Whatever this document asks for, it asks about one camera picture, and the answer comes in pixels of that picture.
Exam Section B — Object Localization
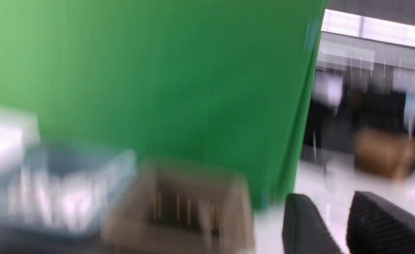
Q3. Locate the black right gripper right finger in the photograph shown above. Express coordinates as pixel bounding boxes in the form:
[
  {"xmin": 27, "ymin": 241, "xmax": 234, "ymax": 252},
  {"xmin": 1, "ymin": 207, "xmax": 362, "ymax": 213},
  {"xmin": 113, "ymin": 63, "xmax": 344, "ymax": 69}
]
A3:
[{"xmin": 346, "ymin": 191, "xmax": 415, "ymax": 254}]

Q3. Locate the black serving tray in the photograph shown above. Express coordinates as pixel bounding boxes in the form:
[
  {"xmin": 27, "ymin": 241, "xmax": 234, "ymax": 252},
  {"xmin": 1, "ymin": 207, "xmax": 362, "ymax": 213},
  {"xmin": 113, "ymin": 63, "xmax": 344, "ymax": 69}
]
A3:
[{"xmin": 0, "ymin": 226, "xmax": 121, "ymax": 254}]

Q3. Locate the teal plastic bin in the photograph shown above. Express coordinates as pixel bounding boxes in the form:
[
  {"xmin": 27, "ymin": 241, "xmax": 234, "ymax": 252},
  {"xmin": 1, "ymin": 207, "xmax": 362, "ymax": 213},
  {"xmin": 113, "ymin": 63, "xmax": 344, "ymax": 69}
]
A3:
[{"xmin": 0, "ymin": 143, "xmax": 136, "ymax": 239}]

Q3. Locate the pile of white spoons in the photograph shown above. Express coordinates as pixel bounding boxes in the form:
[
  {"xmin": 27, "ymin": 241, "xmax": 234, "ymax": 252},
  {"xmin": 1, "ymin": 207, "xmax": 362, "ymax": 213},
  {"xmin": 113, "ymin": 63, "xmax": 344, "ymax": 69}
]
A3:
[{"xmin": 0, "ymin": 166, "xmax": 119, "ymax": 232}]

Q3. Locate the large white plastic tub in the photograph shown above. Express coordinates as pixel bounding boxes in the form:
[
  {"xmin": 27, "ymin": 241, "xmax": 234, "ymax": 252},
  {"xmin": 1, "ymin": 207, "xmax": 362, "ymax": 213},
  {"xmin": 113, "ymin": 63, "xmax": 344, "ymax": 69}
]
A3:
[{"xmin": 0, "ymin": 106, "xmax": 40, "ymax": 174}]

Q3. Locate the brown cardboard box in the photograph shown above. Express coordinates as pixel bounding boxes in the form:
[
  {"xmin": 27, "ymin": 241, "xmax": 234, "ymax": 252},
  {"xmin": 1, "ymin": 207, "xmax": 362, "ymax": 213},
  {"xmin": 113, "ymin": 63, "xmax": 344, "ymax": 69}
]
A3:
[{"xmin": 353, "ymin": 128, "xmax": 415, "ymax": 182}]

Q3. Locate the green backdrop cloth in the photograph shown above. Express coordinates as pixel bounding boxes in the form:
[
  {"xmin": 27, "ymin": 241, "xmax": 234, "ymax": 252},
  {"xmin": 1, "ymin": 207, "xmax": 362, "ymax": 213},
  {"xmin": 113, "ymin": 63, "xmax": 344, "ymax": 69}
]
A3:
[{"xmin": 0, "ymin": 0, "xmax": 327, "ymax": 209}]

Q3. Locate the pile of black chopsticks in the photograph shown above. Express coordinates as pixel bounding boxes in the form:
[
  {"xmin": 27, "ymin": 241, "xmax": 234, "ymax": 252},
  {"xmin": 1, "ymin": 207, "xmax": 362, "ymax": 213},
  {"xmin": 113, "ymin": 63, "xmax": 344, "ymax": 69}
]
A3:
[{"xmin": 146, "ymin": 191, "xmax": 221, "ymax": 237}]

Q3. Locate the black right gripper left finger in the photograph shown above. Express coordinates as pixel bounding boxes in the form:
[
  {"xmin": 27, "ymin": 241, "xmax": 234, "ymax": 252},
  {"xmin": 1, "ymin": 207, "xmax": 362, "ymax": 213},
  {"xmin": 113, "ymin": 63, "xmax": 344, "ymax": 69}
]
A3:
[{"xmin": 282, "ymin": 193, "xmax": 342, "ymax": 254}]

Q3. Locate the brown plastic bin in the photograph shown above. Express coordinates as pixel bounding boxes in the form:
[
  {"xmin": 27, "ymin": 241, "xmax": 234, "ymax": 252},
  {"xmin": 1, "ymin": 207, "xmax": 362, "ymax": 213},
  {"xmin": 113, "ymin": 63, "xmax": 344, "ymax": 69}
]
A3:
[{"xmin": 101, "ymin": 158, "xmax": 255, "ymax": 254}]

